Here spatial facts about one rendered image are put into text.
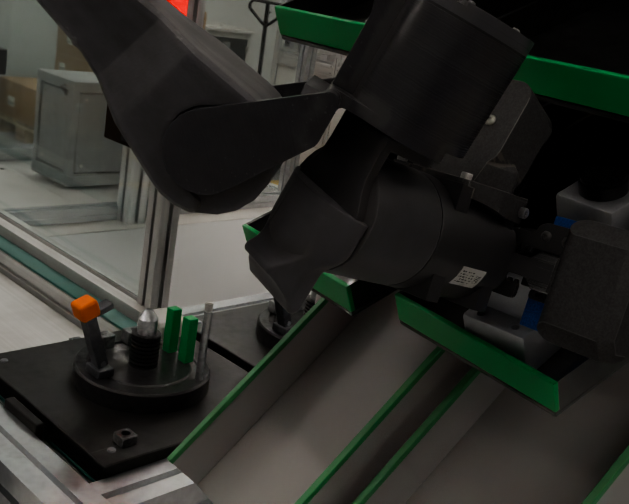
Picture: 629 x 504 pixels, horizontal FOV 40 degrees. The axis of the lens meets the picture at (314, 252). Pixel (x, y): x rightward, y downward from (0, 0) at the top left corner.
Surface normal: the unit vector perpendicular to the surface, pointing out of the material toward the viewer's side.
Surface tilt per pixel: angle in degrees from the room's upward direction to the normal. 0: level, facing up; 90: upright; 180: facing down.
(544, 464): 45
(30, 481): 0
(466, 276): 112
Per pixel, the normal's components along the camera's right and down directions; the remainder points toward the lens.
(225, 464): -0.45, -0.64
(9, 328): 0.16, -0.94
